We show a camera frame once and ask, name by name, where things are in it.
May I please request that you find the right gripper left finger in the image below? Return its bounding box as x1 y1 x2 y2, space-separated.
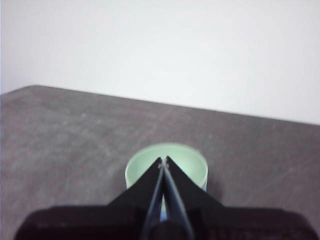
14 156 165 240

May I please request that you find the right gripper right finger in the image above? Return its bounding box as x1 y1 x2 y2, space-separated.
162 155 316 240

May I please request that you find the green ribbed bowl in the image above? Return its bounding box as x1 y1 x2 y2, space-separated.
124 142 210 197

